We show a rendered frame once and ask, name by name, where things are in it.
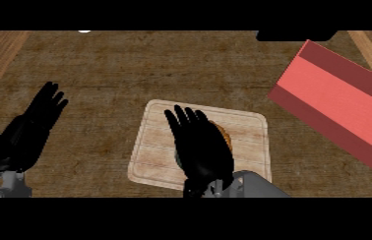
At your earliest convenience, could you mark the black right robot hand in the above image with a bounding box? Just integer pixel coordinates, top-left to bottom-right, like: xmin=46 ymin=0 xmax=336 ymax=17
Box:
xmin=163 ymin=104 xmax=235 ymax=199

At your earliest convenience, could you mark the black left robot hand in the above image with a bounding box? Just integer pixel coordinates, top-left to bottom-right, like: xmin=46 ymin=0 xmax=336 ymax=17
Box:
xmin=0 ymin=81 xmax=70 ymax=174

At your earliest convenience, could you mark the orange squash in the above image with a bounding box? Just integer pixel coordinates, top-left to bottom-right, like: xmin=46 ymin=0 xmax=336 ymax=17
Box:
xmin=209 ymin=119 xmax=234 ymax=153

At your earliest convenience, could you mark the pale wooden cutting board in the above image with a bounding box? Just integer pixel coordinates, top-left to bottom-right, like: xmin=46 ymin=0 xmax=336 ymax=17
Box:
xmin=127 ymin=98 xmax=274 ymax=192

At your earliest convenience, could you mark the red cardboard box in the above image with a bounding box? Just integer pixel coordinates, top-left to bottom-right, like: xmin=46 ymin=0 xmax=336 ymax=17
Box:
xmin=266 ymin=39 xmax=372 ymax=169

